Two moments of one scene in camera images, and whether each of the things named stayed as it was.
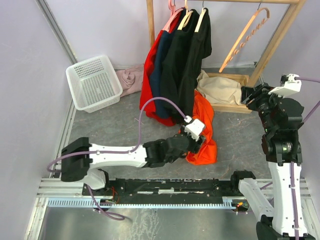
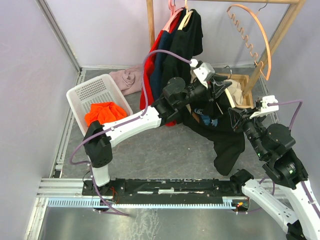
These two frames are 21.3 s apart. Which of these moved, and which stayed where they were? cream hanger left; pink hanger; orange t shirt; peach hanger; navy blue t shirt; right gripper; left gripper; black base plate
Moved: peach hanger; orange t shirt; right gripper; left gripper
Stayed: navy blue t shirt; black base plate; pink hanger; cream hanger left
